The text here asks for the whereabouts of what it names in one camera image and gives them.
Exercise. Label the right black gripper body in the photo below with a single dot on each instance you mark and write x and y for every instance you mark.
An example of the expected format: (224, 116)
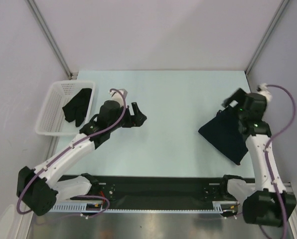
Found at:
(242, 113)

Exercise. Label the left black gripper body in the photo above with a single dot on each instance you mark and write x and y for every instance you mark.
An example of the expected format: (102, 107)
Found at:
(125, 122)

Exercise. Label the navy tank top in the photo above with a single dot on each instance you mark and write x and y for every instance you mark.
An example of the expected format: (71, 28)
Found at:
(222, 132)

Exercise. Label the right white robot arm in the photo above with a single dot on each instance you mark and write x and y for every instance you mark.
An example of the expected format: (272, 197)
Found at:
(268, 203)

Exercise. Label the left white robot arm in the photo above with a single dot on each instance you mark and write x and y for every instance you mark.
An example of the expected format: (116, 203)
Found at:
(40, 188)

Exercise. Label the black garment in basket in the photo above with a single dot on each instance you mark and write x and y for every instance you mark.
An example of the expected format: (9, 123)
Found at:
(76, 109)

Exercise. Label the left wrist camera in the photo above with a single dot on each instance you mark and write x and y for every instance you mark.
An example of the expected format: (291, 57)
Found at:
(118, 95)

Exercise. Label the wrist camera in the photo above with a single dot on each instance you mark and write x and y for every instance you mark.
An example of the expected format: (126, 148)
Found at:
(262, 89)
(118, 95)

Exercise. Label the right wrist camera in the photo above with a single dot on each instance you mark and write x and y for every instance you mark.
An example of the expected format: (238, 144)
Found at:
(262, 89)

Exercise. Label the right aluminium frame post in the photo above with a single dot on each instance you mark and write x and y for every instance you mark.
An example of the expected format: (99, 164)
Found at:
(269, 31)

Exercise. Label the aluminium frame post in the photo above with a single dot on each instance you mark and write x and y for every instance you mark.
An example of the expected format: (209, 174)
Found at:
(269, 31)
(41, 22)

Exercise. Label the left aluminium frame post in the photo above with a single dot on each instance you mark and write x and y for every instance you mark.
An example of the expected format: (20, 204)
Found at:
(41, 22)

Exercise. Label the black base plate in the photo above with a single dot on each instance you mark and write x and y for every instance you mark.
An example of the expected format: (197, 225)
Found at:
(162, 193)

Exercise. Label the right cable duct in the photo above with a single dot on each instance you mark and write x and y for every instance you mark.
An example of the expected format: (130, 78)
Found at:
(228, 206)

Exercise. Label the cable duct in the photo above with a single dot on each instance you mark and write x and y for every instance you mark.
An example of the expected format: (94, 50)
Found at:
(77, 207)
(228, 206)

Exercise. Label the left cable duct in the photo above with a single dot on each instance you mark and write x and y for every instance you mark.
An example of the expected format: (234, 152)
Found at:
(77, 207)

